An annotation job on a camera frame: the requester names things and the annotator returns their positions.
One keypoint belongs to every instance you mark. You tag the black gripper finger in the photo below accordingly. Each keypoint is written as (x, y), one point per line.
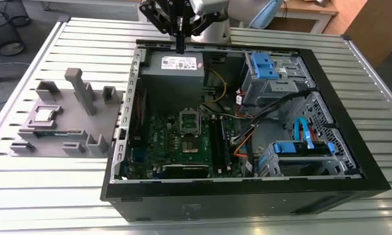
(154, 19)
(206, 24)

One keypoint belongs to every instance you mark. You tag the silver CPU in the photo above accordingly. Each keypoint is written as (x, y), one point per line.
(46, 115)

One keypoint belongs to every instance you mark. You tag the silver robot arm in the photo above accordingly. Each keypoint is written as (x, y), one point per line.
(215, 31)

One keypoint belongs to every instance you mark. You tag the CPU socket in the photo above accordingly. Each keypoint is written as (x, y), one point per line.
(191, 145)

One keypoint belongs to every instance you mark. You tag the grey power supply unit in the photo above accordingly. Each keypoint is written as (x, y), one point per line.
(173, 88)

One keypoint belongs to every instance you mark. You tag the wooden desk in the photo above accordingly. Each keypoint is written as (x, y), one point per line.
(314, 8)

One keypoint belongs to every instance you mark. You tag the metal drive cage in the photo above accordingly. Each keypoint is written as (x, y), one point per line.
(281, 88)

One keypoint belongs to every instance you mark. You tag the grey parts rack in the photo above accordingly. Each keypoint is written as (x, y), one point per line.
(69, 122)

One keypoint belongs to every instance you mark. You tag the green motherboard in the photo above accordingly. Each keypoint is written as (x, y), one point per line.
(163, 147)

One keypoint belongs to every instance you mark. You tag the brown wooden cabinet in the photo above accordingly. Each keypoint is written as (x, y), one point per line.
(375, 29)

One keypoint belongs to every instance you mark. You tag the hard disk in blue carrier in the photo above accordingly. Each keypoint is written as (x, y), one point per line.
(285, 148)

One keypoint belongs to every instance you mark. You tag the blue rear port connector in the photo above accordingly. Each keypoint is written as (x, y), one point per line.
(139, 156)

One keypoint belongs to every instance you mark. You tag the black graphics card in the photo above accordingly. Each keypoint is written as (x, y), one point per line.
(185, 171)

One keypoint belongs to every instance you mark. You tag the metal disk bay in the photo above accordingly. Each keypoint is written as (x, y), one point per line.
(301, 159)

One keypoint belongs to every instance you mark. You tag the black PC case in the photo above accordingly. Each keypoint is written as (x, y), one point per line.
(215, 205)

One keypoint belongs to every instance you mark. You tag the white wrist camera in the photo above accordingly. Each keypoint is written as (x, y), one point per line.
(209, 7)

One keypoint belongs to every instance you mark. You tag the blue plastic drive bracket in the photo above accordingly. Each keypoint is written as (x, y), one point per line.
(269, 73)
(263, 60)

